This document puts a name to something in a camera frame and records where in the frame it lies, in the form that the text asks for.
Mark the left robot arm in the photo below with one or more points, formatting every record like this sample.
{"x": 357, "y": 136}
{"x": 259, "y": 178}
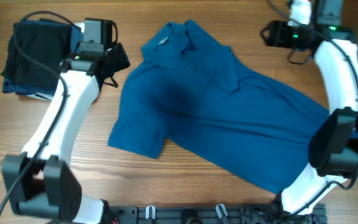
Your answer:
{"x": 39, "y": 181}

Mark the black folded garment on top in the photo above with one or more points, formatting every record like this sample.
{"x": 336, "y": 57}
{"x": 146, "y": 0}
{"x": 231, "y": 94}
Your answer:
{"x": 33, "y": 56}

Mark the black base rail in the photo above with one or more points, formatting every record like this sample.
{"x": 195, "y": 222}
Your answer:
{"x": 246, "y": 214}

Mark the navy folded garment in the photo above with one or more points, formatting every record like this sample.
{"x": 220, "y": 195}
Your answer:
{"x": 73, "y": 40}

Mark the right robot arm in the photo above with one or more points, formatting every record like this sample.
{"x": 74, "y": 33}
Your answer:
{"x": 333, "y": 150}

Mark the blue polo shirt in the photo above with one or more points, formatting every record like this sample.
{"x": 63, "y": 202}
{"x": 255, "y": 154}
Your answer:
{"x": 194, "y": 91}

